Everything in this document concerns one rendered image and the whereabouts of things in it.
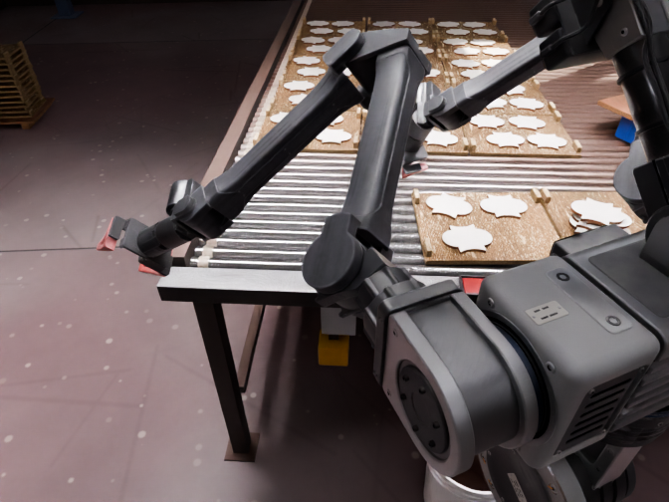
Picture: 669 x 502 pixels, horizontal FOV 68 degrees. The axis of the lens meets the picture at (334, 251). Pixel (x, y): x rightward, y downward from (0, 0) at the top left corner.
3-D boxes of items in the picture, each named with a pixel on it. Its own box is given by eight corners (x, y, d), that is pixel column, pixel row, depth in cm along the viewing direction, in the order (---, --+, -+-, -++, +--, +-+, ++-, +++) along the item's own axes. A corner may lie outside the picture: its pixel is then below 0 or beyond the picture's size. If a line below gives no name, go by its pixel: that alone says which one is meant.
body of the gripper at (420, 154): (410, 126, 128) (420, 110, 121) (426, 160, 125) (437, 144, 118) (388, 131, 126) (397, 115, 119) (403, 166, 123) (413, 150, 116)
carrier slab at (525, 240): (570, 264, 140) (571, 260, 139) (425, 264, 140) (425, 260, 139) (533, 195, 167) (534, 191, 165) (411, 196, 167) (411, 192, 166)
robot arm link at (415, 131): (414, 124, 112) (437, 128, 113) (415, 99, 114) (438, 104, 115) (404, 139, 118) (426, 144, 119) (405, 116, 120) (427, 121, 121)
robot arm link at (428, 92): (443, 105, 106) (464, 124, 112) (443, 62, 110) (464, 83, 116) (398, 125, 115) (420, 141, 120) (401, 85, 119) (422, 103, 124)
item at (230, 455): (254, 462, 191) (220, 308, 136) (224, 460, 192) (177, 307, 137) (260, 433, 200) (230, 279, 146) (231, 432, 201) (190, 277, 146)
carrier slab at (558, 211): (720, 264, 139) (723, 260, 138) (573, 264, 140) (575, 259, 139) (658, 195, 166) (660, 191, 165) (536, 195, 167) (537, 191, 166)
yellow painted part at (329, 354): (347, 367, 150) (348, 313, 135) (318, 366, 150) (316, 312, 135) (348, 346, 156) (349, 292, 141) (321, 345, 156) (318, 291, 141)
